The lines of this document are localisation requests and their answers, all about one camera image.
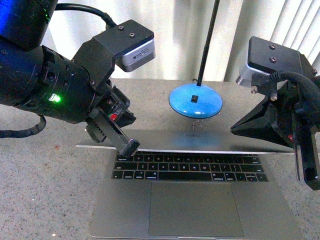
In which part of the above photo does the white curtain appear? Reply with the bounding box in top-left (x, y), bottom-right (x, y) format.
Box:
top-left (42, 0), bottom-right (320, 82)

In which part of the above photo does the grey laptop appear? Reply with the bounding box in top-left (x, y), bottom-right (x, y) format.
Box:
top-left (79, 130), bottom-right (302, 240)

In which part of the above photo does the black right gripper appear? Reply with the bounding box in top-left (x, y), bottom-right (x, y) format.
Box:
top-left (230, 74), bottom-right (320, 191)

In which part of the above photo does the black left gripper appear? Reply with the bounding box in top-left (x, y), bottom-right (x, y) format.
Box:
top-left (85, 79), bottom-right (140, 157)

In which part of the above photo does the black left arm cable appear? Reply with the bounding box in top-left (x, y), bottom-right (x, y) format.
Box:
top-left (0, 2), bottom-right (118, 139)

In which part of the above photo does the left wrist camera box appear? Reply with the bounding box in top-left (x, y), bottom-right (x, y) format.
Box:
top-left (73, 19), bottom-right (156, 94)

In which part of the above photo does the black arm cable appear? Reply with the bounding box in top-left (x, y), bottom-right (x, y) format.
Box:
top-left (268, 71), bottom-right (320, 101)
top-left (0, 2), bottom-right (118, 139)

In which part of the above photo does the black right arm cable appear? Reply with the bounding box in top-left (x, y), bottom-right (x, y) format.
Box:
top-left (268, 71), bottom-right (320, 101)

